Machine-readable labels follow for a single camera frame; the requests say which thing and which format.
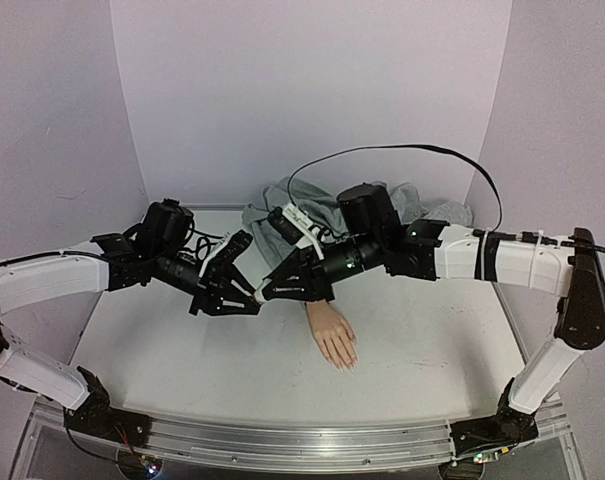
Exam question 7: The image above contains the black left camera cable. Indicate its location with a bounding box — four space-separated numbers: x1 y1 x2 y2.
181 227 233 261

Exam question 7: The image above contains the black right camera cable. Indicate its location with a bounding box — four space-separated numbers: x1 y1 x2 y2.
287 144 504 236

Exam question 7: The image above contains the aluminium front rail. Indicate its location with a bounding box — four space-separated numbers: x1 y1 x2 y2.
61 409 538 464

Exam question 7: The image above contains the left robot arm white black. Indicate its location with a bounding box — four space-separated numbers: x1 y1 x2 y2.
0 199 264 445

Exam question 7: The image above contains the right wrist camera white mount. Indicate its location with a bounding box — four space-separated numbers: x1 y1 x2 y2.
267 202 326 260

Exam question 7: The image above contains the black camera cable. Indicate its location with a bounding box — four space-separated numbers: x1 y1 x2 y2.
181 227 233 261
287 144 504 236

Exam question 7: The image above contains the grey sweatshirt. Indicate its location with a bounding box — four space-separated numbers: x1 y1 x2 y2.
241 175 474 306

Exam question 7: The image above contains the mannequin hand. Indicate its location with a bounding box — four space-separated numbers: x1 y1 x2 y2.
305 301 358 371

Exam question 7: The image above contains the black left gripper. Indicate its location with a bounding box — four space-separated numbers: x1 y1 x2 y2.
156 244 266 318

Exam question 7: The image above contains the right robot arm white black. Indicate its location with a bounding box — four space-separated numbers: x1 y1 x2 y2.
255 184 605 458

